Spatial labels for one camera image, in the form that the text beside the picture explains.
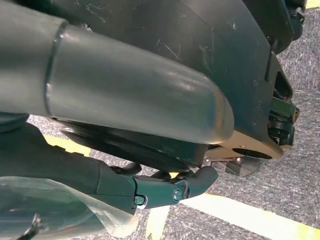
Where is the dark robot leg shell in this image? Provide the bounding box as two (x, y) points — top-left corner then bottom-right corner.
(242, 0), (307, 56)
(14, 0), (279, 173)

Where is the clear plastic film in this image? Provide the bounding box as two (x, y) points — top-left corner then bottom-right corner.
(0, 176), (139, 240)

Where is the robot foot with beige sole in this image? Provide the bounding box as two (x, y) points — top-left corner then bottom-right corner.
(203, 52), (300, 178)

